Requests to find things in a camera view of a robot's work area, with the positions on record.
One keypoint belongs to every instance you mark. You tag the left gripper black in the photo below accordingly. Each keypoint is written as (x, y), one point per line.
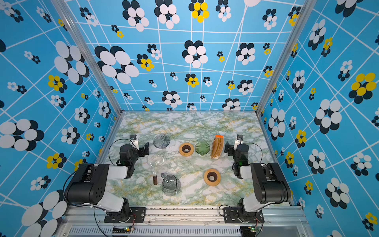
(142, 149)

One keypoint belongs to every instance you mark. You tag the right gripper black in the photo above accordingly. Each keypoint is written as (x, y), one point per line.
(231, 149)

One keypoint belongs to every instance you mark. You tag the green glass dripper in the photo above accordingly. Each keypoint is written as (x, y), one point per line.
(202, 148)

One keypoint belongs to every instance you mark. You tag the ribbed glass carafe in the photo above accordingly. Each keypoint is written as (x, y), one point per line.
(171, 185)

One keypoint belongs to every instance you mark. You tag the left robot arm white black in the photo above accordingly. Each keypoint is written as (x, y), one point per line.
(88, 186)

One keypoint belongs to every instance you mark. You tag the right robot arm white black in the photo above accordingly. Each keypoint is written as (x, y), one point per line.
(269, 183)

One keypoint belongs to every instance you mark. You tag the right circuit board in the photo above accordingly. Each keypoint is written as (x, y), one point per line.
(248, 231)

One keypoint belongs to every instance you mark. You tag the circuit board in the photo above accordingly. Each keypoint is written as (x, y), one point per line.
(248, 231)
(122, 230)

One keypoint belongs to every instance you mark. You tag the left circuit board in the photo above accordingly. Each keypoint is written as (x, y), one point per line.
(122, 230)

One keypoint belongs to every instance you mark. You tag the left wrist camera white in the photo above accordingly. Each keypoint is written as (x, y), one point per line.
(134, 141)

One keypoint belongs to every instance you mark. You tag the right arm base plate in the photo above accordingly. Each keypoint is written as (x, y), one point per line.
(233, 215)

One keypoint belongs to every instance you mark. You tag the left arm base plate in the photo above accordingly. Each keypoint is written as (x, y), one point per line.
(132, 215)

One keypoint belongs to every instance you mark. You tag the aluminium front rail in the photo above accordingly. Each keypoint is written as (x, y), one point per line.
(186, 221)

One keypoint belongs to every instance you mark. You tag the left aluminium corner post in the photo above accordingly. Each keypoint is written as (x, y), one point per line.
(78, 38)

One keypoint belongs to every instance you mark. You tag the aluminium corner post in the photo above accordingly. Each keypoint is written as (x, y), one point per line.
(284, 56)
(78, 38)

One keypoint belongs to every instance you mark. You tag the right aluminium corner post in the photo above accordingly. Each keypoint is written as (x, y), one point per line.
(284, 56)

